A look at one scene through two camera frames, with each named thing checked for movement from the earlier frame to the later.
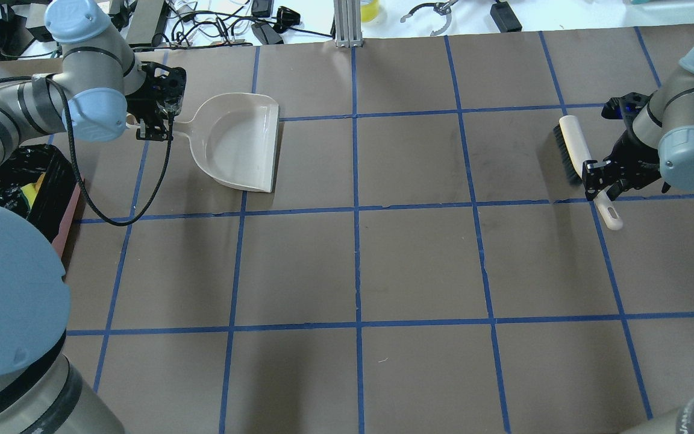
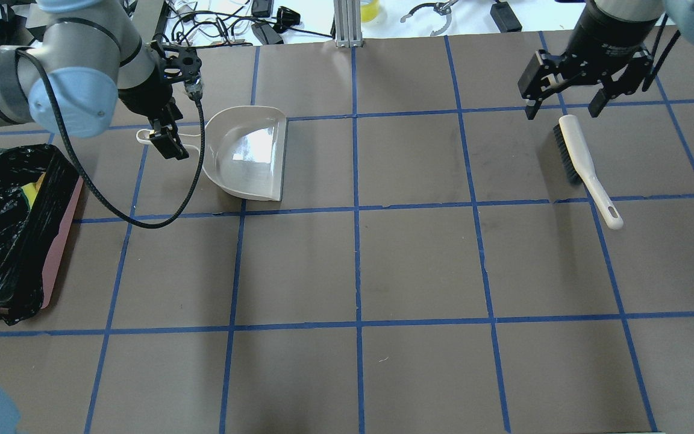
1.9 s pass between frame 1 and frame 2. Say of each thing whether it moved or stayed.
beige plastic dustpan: moved
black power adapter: stayed
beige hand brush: stayed
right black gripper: moved
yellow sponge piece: stayed
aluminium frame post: stayed
